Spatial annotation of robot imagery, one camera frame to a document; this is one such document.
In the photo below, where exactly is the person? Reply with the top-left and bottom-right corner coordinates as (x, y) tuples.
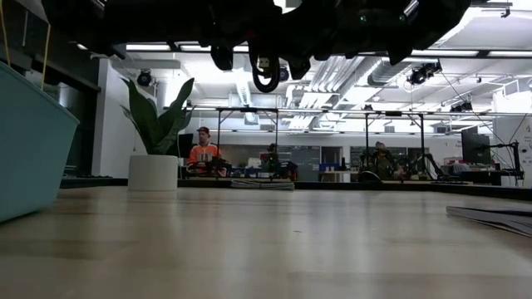
(185, 125), (228, 178)
(371, 140), (403, 180)

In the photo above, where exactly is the small black monitor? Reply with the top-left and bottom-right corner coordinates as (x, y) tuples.
(178, 132), (195, 159)

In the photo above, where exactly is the overhead LED light bar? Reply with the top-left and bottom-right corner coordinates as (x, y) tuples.
(124, 43), (532, 58)

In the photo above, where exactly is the teal plastic bin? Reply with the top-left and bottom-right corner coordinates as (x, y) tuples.
(0, 61), (80, 223)

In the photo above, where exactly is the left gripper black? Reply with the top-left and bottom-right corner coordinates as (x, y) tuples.
(199, 0), (271, 71)

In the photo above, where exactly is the black metal table frame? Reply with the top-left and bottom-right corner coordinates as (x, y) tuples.
(60, 177), (532, 201)

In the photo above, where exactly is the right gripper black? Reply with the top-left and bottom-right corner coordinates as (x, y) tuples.
(269, 0), (354, 81)

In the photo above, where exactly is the yellow hanging cord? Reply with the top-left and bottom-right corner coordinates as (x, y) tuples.
(0, 0), (12, 67)
(40, 23), (52, 91)

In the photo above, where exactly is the black ceiling camera cluster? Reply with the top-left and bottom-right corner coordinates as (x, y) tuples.
(406, 60), (444, 86)

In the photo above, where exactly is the succulent plant in white pot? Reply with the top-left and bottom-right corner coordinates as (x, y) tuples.
(120, 77), (196, 192)

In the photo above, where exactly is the grey ceiling duct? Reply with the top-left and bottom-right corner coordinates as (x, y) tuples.
(366, 57), (412, 87)

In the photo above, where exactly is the black background station frame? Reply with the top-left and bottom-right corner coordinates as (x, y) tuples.
(214, 106), (280, 179)
(364, 110), (426, 179)

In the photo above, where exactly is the large black monitor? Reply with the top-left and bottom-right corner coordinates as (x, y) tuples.
(461, 126), (493, 165)

